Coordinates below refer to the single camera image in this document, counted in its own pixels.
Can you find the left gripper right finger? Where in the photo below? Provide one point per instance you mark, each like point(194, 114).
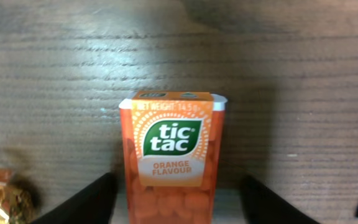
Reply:
point(266, 208)

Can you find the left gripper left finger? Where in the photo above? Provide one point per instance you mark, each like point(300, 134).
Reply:
point(89, 205)

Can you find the orange candy box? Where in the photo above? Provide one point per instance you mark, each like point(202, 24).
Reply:
point(172, 140)

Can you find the gold wrapped candy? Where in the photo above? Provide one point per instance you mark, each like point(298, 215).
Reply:
point(2, 199)

